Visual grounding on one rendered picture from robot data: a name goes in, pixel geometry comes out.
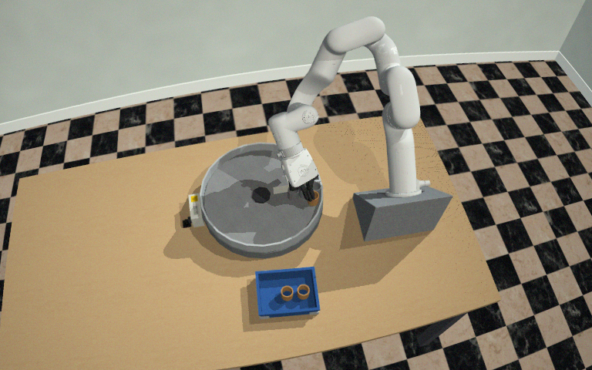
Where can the bronze bushing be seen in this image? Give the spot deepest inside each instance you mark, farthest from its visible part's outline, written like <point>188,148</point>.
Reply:
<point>303,287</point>
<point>314,202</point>
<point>287,288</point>

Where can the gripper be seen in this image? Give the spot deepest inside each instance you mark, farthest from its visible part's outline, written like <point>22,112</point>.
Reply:
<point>300,169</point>

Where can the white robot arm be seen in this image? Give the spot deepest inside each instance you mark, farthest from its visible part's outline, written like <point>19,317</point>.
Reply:
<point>399,116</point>

